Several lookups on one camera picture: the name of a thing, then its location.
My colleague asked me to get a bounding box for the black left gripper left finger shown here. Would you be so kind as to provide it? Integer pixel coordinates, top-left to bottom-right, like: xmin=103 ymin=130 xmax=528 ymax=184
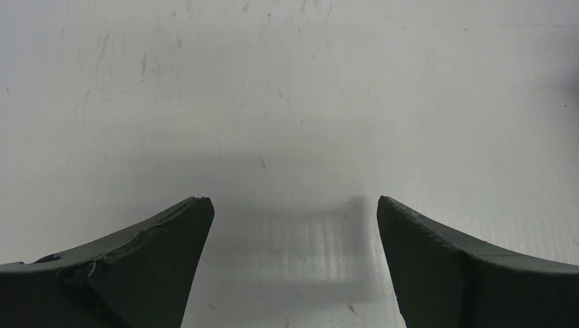
xmin=1 ymin=197 xmax=214 ymax=327

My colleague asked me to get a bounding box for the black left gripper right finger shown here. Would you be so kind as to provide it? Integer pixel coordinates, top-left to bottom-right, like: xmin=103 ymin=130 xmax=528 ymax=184
xmin=377 ymin=196 xmax=578 ymax=327

